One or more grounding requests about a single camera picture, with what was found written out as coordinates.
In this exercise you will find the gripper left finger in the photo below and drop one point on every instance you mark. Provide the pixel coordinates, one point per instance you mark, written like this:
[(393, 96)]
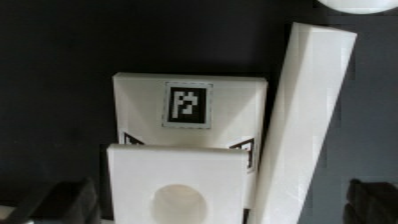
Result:
[(60, 204)]

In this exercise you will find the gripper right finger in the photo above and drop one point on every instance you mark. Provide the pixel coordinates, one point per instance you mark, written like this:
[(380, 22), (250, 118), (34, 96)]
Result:
[(371, 203)]

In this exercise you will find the white lamp base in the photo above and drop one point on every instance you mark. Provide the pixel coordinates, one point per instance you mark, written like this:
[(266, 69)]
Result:
[(183, 160)]

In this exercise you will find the white lamp bulb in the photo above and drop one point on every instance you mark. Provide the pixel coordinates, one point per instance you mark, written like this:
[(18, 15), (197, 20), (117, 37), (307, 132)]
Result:
[(361, 6)]

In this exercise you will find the white right fence wall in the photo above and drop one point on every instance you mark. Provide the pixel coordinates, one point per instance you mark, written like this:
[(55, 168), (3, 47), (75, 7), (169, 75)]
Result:
[(316, 59)]

